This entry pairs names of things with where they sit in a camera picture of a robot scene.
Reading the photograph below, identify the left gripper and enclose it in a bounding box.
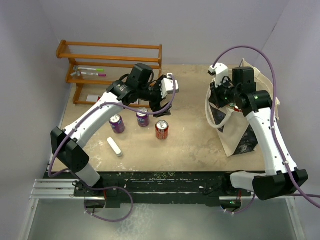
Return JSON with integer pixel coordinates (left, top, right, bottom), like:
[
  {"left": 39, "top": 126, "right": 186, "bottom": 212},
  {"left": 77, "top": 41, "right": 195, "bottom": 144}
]
[{"left": 137, "top": 75, "right": 172, "bottom": 117}]

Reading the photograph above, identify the purple cable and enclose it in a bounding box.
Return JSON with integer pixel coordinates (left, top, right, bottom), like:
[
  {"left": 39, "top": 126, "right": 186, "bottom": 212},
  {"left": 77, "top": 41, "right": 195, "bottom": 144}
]
[
  {"left": 213, "top": 45, "right": 320, "bottom": 216},
  {"left": 47, "top": 72, "right": 177, "bottom": 222}
]

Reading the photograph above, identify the purple soda can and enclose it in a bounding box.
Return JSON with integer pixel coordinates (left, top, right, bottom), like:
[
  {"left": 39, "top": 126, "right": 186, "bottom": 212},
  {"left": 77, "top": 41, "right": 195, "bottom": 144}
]
[
  {"left": 136, "top": 107, "right": 150, "bottom": 128},
  {"left": 109, "top": 114, "right": 125, "bottom": 134}
]

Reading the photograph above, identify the red cola can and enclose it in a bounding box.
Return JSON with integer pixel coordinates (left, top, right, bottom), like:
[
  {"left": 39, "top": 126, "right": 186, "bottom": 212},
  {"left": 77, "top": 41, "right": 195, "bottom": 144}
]
[
  {"left": 233, "top": 105, "right": 242, "bottom": 112},
  {"left": 155, "top": 120, "right": 169, "bottom": 140}
]

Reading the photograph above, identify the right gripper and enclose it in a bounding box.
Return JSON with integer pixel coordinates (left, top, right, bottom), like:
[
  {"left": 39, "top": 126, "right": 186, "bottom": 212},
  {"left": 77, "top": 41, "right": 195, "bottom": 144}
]
[{"left": 208, "top": 77, "right": 240, "bottom": 109}]

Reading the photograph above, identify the red white box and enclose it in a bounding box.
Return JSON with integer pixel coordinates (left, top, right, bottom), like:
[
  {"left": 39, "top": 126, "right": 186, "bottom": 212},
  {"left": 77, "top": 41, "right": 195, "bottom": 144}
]
[{"left": 86, "top": 94, "right": 101, "bottom": 103}]

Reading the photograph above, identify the wooden shelf rack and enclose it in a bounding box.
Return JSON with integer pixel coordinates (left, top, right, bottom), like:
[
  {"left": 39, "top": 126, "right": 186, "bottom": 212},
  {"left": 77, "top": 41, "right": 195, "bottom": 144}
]
[{"left": 56, "top": 40, "right": 163, "bottom": 105}]

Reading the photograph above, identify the white tube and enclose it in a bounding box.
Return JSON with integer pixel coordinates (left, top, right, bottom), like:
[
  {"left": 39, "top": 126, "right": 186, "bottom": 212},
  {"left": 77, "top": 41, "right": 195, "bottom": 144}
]
[{"left": 107, "top": 137, "right": 123, "bottom": 157}]

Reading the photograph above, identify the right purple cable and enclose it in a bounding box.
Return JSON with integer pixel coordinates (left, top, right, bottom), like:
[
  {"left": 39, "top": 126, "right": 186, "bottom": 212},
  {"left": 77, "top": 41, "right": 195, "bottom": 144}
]
[{"left": 213, "top": 45, "right": 320, "bottom": 216}]

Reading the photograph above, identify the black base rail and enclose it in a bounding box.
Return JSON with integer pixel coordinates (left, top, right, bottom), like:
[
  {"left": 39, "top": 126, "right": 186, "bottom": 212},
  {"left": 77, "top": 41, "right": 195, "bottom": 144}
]
[{"left": 44, "top": 170, "right": 253, "bottom": 208}]

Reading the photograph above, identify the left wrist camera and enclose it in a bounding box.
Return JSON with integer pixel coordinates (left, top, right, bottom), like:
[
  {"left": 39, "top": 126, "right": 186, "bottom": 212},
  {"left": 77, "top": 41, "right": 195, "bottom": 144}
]
[{"left": 160, "top": 73, "right": 179, "bottom": 99}]

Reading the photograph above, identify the purple soda can left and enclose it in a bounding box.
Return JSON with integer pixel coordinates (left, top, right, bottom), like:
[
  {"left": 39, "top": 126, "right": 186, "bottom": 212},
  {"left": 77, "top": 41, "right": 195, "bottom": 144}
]
[{"left": 109, "top": 114, "right": 125, "bottom": 134}]

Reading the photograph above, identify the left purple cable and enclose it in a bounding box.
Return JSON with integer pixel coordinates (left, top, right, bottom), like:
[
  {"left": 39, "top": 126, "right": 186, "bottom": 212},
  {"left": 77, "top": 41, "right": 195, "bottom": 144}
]
[{"left": 47, "top": 72, "right": 177, "bottom": 222}]

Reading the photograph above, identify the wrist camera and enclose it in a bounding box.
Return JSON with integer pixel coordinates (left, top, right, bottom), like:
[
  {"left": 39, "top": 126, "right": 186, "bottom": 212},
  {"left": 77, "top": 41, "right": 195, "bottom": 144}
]
[
  {"left": 207, "top": 62, "right": 229, "bottom": 88},
  {"left": 160, "top": 73, "right": 179, "bottom": 99}
]

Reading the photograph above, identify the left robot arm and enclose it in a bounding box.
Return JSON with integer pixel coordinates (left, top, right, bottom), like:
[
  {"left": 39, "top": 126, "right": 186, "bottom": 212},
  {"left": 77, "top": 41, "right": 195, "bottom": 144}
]
[{"left": 50, "top": 63, "right": 179, "bottom": 196}]

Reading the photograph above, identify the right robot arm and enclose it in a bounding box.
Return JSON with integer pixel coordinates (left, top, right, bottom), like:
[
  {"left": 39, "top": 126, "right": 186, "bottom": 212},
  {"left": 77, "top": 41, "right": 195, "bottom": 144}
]
[{"left": 205, "top": 63, "right": 309, "bottom": 201}]

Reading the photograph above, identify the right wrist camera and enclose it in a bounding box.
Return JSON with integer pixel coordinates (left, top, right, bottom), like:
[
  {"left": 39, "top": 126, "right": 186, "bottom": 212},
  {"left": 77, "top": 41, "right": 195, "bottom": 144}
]
[{"left": 207, "top": 62, "right": 229, "bottom": 88}]

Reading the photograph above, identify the purple soda can right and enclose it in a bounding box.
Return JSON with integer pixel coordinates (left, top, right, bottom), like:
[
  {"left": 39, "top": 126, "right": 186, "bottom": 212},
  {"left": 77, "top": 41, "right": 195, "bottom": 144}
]
[{"left": 136, "top": 107, "right": 150, "bottom": 128}]

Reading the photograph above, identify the canvas tote bag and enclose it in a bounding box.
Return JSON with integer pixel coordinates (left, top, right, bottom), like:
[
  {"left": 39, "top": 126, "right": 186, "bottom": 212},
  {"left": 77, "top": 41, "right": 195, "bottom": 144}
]
[{"left": 205, "top": 58, "right": 274, "bottom": 157}]

